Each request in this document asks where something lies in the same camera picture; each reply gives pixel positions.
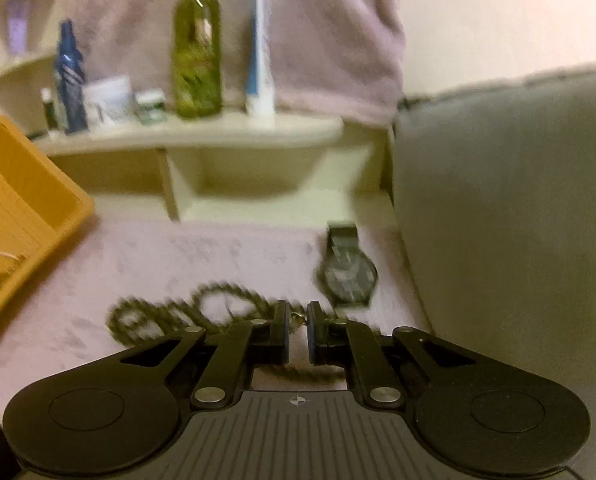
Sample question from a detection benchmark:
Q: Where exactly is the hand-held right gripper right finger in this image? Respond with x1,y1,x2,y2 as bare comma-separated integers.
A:
305,301,474,407

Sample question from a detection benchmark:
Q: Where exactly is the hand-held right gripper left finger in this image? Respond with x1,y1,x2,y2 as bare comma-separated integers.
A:
119,300,293,408

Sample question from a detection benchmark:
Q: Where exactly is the yellow ribbed plastic tray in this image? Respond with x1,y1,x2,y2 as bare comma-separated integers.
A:
0,116,95,343

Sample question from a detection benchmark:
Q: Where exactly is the brass chain necklace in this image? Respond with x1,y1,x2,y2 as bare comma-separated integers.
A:
107,281,339,388

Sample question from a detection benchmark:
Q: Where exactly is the dark wristwatch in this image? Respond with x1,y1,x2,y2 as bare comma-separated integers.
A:
317,221,379,311

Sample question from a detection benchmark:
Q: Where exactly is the small black white tube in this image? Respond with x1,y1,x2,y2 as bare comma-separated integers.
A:
40,87,59,135

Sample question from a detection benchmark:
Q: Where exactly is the cream wooden shelf unit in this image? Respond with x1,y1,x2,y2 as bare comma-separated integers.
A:
0,0,395,222

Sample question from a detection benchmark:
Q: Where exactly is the grey cushion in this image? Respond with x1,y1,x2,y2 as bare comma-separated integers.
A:
392,66,596,480

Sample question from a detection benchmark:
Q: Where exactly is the blue spray bottle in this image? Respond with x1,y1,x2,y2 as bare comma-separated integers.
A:
54,20,89,135

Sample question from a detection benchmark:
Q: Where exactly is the large white cream jar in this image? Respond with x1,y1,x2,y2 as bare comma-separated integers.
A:
83,76,133,127

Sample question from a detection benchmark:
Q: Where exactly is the small white jar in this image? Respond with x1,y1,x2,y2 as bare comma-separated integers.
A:
134,90,167,124

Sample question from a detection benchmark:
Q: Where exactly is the purple tube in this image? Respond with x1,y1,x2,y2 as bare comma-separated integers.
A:
7,0,32,57

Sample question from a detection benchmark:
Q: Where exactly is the white blue tube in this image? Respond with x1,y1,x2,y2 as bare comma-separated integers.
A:
245,0,277,117

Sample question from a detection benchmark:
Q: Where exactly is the green liquid bottle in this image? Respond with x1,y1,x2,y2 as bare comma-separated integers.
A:
172,0,223,120

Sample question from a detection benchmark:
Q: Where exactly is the pink hanging towel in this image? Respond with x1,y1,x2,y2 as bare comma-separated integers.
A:
63,0,409,127

